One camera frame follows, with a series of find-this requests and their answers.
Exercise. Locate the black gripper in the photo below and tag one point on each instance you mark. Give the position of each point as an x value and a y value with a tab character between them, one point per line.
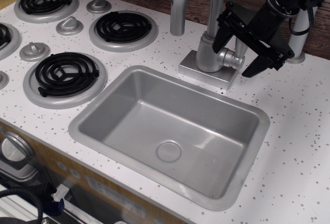
258	30

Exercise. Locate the silver faucet lever handle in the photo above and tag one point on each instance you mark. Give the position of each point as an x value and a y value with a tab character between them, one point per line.
236	54

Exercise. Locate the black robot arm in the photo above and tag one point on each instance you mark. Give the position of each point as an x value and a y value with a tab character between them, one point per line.
288	9

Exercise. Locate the silver faucet with base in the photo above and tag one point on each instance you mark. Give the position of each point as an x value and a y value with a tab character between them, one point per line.
203	64

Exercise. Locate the grey plastic sink basin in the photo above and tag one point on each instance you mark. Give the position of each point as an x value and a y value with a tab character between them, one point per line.
193	141

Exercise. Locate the back right stove burner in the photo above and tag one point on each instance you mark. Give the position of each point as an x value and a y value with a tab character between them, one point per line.
123	31

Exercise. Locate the silver stove knob back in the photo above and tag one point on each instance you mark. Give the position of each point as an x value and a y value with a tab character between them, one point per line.
98	6

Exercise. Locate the silver stove knob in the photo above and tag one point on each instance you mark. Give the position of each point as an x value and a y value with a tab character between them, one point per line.
69	27
98	6
33	52

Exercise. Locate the silver stove knob middle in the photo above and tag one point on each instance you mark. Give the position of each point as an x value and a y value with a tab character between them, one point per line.
69	27

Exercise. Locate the front right stove burner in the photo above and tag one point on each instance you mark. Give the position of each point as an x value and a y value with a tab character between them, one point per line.
64	80

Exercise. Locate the back left stove burner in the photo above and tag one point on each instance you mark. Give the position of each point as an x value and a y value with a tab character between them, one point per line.
44	11

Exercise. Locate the silver stove knob front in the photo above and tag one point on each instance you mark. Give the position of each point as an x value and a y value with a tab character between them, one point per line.
33	52

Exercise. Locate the left edge stove burner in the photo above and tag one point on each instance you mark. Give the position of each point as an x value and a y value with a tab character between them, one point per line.
10	40

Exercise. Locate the silver stove knob left edge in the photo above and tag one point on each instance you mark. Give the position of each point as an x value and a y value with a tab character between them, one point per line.
4	79

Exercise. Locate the blue clamp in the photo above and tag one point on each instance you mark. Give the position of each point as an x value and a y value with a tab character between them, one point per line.
54	208

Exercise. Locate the silver oven dial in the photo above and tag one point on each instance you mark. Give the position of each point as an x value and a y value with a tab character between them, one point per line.
15	151

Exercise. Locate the white silver post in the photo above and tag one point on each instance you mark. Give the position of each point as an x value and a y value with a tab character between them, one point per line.
297	42

